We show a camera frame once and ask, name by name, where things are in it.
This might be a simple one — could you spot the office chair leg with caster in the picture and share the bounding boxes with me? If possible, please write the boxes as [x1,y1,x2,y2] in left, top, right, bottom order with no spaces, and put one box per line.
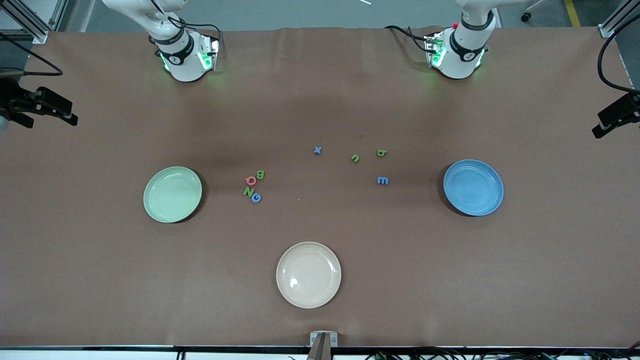
[520,0,548,23]

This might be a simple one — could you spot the blue plate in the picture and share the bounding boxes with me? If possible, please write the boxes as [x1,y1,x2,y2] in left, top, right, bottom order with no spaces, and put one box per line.
[443,159,505,217]

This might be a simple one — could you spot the light green plate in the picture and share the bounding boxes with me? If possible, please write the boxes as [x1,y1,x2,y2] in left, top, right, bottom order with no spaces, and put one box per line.
[143,166,203,224]

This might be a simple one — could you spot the metal base connector box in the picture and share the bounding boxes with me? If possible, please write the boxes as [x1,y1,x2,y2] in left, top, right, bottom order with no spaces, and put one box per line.
[424,31,446,68]
[199,34,221,71]

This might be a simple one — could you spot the brown table mat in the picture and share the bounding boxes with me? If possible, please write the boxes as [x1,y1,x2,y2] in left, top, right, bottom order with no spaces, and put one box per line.
[0,26,640,348]

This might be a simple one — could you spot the beige plate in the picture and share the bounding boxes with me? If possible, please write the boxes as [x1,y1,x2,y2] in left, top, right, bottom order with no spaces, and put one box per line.
[276,241,342,309]

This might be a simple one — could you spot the aluminium frame post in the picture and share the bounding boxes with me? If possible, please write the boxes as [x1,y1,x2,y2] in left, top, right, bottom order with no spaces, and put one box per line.
[0,0,68,45]
[598,0,640,39]

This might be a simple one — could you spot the black base cable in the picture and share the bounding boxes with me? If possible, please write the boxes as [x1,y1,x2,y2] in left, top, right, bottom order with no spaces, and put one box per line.
[167,14,223,51]
[384,25,433,53]

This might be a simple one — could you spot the tangled black floor cables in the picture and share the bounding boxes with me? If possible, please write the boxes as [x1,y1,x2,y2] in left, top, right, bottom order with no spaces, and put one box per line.
[365,347,640,360]

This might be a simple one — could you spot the metal bracket with post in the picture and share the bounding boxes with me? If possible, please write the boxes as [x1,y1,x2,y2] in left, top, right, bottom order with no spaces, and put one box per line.
[307,331,338,360]

